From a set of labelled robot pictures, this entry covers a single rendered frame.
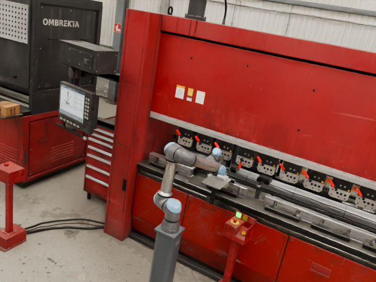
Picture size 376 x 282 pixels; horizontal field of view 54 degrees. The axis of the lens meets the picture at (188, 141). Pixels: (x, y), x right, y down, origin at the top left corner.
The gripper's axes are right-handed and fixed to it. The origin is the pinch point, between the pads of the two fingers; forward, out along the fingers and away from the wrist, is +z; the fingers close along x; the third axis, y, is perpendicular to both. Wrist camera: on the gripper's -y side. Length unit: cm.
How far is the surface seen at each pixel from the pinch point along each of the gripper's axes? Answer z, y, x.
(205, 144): -12.0, 17.7, 22.4
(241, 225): 9.7, -33.3, -34.2
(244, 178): 29.4, 18.5, -13.3
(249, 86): -58, 57, -7
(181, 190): 18.9, -21.0, 33.6
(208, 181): -4.1, -12.4, 5.1
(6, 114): -23, -31, 235
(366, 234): 11, 0, -125
